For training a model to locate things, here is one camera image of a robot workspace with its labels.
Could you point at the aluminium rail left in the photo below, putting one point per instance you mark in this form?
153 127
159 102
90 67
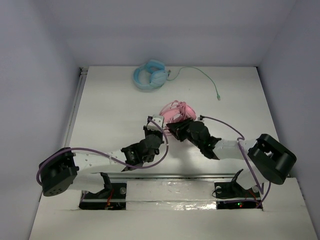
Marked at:
83 71

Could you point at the aluminium rail front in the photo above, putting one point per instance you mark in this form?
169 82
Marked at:
167 175

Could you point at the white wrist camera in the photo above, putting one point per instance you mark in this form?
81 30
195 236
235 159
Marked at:
155 123
201 118

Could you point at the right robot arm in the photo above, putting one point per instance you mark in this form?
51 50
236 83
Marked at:
266 158

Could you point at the aluminium rail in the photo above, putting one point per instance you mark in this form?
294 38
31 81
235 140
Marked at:
167 175
83 71

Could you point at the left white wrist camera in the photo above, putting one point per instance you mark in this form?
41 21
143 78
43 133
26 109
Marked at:
155 123

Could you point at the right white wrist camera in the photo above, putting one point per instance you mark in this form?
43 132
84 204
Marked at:
201 118

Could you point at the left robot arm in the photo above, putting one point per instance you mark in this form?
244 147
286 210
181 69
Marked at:
81 168

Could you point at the blue headphones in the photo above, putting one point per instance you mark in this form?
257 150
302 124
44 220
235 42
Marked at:
157 75

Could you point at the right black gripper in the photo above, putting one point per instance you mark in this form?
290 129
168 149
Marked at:
178 128

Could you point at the pink headphones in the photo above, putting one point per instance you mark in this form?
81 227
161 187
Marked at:
177 111

